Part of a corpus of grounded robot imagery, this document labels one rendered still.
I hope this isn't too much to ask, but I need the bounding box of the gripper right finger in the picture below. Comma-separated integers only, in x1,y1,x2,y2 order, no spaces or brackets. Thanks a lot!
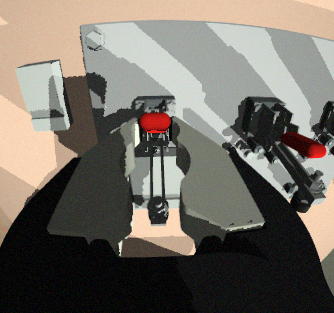
168,116,334,313

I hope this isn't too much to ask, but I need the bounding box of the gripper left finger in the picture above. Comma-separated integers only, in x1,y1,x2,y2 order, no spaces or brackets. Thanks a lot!
0,117,143,305

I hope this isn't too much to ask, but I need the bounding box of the grey fixture plate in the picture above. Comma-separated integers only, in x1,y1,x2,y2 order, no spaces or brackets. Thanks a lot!
80,20,334,199

